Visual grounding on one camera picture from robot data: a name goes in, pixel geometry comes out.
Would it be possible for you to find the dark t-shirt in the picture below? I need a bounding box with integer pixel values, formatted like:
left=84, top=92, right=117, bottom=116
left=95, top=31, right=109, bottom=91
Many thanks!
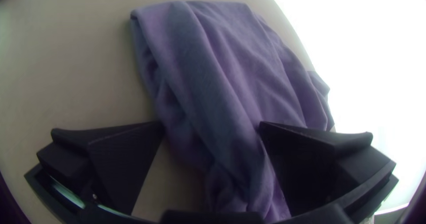
left=129, top=0, right=336, bottom=224

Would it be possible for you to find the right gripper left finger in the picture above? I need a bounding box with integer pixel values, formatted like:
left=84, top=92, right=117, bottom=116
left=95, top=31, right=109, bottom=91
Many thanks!
left=35, top=120, right=166, bottom=216

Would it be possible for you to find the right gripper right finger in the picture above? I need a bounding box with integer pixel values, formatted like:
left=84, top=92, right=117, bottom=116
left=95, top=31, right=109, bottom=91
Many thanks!
left=259, top=120, right=397, bottom=218

